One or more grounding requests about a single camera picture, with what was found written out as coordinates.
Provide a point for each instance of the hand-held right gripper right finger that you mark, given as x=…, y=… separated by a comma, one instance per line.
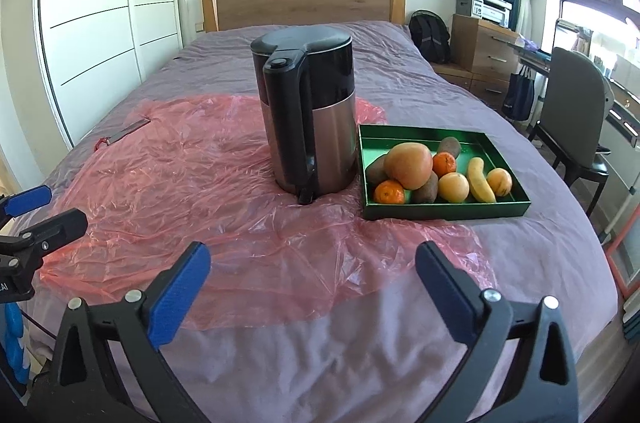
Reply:
x=445, y=298

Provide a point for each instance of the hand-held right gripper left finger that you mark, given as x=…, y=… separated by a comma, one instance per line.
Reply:
x=180, y=298

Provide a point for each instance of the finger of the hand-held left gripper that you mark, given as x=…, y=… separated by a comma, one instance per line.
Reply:
x=60, y=225
x=30, y=198

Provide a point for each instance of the green tray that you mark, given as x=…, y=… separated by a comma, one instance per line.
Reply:
x=440, y=210

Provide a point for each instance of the brown kiwi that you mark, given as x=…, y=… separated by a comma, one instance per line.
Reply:
x=426, y=190
x=375, y=170
x=450, y=145

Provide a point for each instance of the yellow spotted round fruit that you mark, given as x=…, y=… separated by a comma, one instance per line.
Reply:
x=499, y=181
x=453, y=187

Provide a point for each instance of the orange tangerine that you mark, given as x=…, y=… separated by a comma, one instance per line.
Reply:
x=389, y=193
x=444, y=164

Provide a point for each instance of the yellow banana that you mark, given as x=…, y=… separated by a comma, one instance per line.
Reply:
x=479, y=180

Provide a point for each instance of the yellow red apple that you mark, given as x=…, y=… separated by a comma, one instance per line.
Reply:
x=407, y=165

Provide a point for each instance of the blue white clothing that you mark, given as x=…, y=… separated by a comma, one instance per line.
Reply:
x=12, y=343

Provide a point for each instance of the pink plastic sheet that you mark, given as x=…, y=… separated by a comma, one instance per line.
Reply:
x=200, y=183

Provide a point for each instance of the copper black electric kettle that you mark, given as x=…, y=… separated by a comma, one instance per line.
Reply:
x=330, y=128

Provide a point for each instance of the white wardrobe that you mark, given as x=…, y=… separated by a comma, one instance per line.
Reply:
x=100, y=3

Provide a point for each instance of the dark blue bag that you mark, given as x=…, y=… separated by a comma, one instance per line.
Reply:
x=519, y=95

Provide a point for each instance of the grey office chair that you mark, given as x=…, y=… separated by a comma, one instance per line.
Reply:
x=575, y=98

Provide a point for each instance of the wooden drawer cabinet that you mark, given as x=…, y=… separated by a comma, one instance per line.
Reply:
x=480, y=48

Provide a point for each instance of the glass desk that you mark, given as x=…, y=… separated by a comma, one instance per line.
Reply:
x=537, y=57

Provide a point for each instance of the black backpack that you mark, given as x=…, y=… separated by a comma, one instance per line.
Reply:
x=430, y=35

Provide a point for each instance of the white printer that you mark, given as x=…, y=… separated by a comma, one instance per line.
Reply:
x=482, y=5

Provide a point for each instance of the wooden headboard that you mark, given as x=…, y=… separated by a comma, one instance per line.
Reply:
x=300, y=3

